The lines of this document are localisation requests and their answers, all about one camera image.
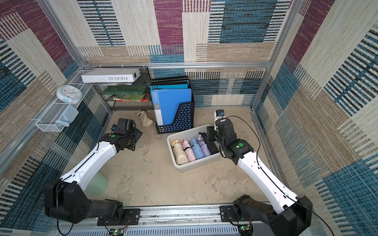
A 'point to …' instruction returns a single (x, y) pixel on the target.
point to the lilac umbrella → (203, 146)
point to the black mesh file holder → (185, 118)
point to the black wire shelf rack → (144, 79)
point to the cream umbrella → (145, 121)
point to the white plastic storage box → (190, 134)
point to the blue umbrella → (198, 151)
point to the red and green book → (131, 98)
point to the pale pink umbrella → (188, 150)
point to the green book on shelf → (124, 90)
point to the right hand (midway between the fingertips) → (212, 125)
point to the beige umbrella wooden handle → (180, 156)
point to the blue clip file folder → (166, 103)
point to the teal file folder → (170, 86)
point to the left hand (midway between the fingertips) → (139, 134)
